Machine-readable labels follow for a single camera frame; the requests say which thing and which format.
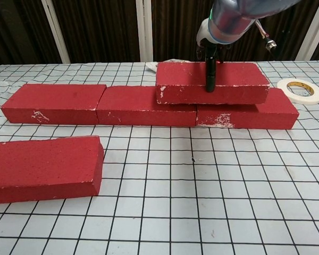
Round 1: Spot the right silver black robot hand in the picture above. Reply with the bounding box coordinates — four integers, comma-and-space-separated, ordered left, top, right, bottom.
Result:
196, 19, 232, 94

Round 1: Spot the right arm cable plug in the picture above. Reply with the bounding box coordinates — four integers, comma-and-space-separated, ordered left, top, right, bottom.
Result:
254, 18, 279, 52

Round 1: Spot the white tape roll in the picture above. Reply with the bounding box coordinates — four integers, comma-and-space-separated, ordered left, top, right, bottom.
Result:
276, 78, 319, 105

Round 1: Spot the white black checkered tablecloth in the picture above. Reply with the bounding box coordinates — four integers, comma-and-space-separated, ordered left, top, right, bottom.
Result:
0, 59, 319, 255

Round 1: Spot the white printed snack bag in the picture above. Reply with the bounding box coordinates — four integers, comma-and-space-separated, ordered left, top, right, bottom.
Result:
145, 59, 192, 72

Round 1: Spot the red brick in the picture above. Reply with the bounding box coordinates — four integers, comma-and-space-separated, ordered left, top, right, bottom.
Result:
155, 61, 271, 106
96, 85, 198, 127
1, 83, 107, 125
195, 87, 300, 131
0, 135, 105, 206

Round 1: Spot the dark brown curtain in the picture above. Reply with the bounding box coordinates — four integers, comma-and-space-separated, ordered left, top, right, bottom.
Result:
0, 0, 319, 67

